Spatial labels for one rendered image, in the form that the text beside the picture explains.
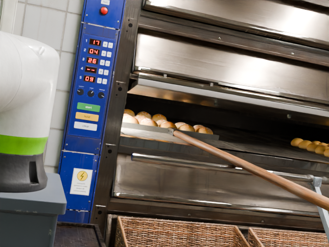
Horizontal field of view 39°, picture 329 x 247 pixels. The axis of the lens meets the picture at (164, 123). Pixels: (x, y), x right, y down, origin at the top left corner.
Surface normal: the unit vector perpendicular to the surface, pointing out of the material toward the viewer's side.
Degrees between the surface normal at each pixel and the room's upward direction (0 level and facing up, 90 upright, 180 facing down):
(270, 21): 70
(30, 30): 90
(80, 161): 90
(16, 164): 81
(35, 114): 90
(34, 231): 90
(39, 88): 101
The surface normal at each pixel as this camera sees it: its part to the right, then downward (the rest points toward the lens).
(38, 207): 0.28, 0.12
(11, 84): 0.90, 0.37
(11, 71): 0.96, 0.04
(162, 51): 0.31, -0.22
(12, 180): 0.52, -0.33
